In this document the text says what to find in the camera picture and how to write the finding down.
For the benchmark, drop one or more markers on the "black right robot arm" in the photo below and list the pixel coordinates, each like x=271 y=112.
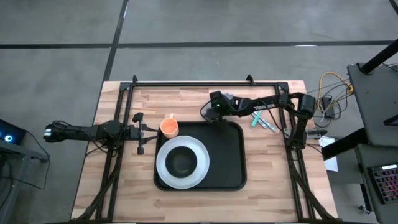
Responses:
x=264 y=104

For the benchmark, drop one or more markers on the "black power adapter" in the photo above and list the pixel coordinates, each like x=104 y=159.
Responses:
x=328 y=102

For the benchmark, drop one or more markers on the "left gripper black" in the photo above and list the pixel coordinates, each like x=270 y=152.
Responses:
x=138 y=133

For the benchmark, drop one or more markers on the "grey metal stand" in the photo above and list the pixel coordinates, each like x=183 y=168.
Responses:
x=21 y=151

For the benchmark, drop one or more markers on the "black equipment desk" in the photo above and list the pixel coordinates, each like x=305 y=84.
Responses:
x=362 y=161

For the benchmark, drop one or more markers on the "black computer with blue light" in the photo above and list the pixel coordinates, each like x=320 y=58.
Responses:
x=9 y=132

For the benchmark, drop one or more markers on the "black round bowl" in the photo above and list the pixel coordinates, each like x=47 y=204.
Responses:
x=181 y=161

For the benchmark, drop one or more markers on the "small caster wheel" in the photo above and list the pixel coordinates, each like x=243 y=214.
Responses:
x=363 y=209

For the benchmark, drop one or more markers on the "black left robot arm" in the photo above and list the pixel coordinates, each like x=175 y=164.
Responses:
x=77 y=132

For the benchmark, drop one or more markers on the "black aluminium table frame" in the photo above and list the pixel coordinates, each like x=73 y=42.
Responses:
x=202 y=84

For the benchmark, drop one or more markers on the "white round plate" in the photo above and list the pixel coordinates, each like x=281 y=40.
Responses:
x=203 y=161

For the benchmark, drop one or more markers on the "black side table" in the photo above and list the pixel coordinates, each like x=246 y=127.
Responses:
x=376 y=102

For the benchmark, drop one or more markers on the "black plastic serving tray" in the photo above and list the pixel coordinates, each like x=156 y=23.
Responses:
x=224 y=155

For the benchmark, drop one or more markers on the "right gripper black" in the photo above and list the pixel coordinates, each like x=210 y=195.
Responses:
x=222 y=104

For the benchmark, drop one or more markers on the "backlit mechanical keyboard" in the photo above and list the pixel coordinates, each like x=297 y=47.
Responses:
x=385 y=183

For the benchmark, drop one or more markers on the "white paper sheet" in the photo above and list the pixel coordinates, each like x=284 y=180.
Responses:
x=331 y=158

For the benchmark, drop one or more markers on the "black round post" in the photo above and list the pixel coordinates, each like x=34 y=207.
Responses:
x=379 y=57

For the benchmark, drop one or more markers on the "small black clamp device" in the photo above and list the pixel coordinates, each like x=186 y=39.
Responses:
x=317 y=133

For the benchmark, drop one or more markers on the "black frame clamp bracket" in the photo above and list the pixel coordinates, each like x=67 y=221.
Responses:
x=134 y=78
x=249 y=78

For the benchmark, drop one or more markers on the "black slanted beam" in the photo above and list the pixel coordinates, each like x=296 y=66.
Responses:
x=342 y=144

